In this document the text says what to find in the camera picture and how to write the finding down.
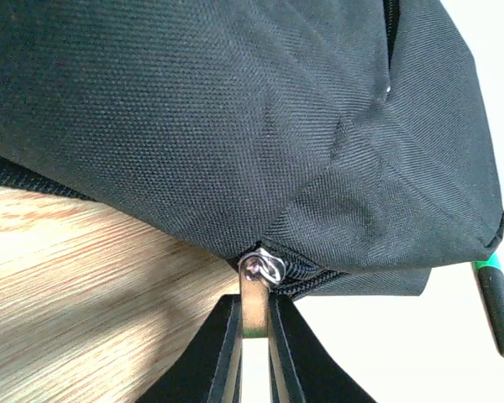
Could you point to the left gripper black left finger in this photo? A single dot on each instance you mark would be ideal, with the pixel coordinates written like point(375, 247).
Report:
point(209, 368)

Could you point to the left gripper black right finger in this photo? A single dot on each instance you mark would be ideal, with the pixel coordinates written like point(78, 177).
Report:
point(301, 370)

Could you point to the black student bag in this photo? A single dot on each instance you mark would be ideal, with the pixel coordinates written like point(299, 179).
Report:
point(348, 139)

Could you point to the blue capped marker pen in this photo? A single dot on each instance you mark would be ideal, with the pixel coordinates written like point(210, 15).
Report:
point(489, 278)

